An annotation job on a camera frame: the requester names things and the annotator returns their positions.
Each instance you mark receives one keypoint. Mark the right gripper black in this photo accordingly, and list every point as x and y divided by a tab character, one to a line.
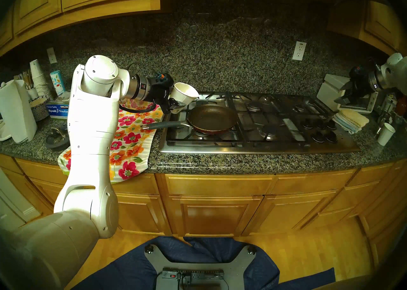
359	84

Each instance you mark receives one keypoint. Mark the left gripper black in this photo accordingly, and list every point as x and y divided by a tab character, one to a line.
160	94

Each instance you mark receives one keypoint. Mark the white paper cup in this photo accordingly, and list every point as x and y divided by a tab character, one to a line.
386	133
184	94

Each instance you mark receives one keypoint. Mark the black stove knob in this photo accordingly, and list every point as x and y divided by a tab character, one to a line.
331	137
331	123
318	137
307	123
321	124

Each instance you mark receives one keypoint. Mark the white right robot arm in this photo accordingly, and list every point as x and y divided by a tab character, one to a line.
394	73

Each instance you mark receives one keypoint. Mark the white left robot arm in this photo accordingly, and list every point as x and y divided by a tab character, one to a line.
92	133

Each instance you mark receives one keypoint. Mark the leaf patterned cup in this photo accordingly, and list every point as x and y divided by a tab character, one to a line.
58	83

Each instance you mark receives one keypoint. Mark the black pot lid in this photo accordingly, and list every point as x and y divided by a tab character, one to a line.
57	141

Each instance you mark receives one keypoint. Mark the white toaster oven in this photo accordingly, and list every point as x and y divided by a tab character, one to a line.
329	91

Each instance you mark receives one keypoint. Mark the yellow folded towel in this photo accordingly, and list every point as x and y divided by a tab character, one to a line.
354	118

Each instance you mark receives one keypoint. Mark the blue striped folded towel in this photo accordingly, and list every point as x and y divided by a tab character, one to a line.
345	125

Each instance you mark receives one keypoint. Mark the black cast iron grate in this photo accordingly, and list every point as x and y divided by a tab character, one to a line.
316	110
241	133
233	102

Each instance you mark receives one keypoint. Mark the red nonstick frying pan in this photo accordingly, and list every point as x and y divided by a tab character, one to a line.
213	119

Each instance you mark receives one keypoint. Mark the red bottle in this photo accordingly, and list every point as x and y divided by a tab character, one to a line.
402	106

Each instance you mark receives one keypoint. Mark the floral kitchen towel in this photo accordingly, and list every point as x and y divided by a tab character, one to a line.
130	152

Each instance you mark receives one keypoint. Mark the stainless steel gas cooktop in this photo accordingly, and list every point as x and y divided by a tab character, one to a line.
257	148

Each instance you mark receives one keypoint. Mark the wooden base cabinet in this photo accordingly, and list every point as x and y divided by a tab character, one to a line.
216	203

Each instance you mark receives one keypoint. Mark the blue foil box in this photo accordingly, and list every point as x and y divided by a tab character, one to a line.
57	110

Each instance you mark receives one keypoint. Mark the woven basket bowl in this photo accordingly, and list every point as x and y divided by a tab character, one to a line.
39	110

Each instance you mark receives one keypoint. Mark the stack of paper cups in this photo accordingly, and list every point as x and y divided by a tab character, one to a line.
39	78

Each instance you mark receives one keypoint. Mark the white utensil mug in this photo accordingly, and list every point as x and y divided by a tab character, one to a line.
32	94

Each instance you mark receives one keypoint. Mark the wooden chopsticks bundle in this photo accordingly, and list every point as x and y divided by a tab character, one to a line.
27	79

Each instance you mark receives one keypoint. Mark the white paper towel roll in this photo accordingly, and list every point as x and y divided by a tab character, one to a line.
17	114

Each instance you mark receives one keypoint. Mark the black power strip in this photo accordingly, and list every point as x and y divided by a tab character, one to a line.
200	274

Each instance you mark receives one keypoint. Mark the blue moving blanket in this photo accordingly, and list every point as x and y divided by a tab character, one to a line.
127	267

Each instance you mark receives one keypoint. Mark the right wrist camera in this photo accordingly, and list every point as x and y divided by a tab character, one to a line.
357	69

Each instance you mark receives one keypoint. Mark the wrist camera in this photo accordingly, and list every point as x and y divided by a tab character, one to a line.
357	69
162	79

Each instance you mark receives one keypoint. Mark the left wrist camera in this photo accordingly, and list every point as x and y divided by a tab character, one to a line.
162	79

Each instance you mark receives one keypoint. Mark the white wall outlet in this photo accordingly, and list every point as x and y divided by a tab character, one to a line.
299	51

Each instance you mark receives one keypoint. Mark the white light switch plate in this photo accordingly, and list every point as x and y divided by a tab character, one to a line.
51	55

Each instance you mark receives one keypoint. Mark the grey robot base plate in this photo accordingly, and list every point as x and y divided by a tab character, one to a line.
200	262

